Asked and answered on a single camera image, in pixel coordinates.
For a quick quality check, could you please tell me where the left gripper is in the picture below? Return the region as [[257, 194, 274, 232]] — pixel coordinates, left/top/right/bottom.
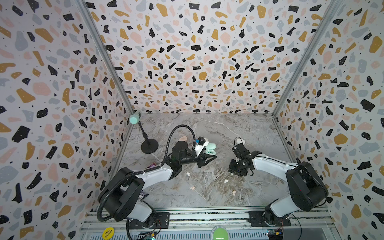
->
[[180, 148, 217, 169]]

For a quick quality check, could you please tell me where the mint green charging case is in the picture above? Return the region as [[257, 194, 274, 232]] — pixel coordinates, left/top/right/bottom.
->
[[205, 143, 217, 156]]

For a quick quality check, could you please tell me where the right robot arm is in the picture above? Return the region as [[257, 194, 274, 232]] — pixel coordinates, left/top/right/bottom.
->
[[229, 143, 329, 225]]

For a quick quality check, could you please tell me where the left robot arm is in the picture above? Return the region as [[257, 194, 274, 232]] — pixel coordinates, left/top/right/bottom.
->
[[97, 138, 217, 228]]

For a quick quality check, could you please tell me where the microphone on black stand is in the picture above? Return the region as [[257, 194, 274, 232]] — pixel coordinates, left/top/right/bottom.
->
[[129, 110, 159, 154]]

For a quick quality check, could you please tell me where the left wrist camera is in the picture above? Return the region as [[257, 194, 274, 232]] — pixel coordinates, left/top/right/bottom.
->
[[194, 137, 210, 156]]

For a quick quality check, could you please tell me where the black corrugated cable conduit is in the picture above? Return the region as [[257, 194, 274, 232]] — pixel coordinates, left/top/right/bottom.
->
[[96, 124, 196, 223]]

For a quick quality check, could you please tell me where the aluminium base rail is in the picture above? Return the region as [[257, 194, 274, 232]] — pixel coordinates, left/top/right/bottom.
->
[[79, 207, 341, 240]]

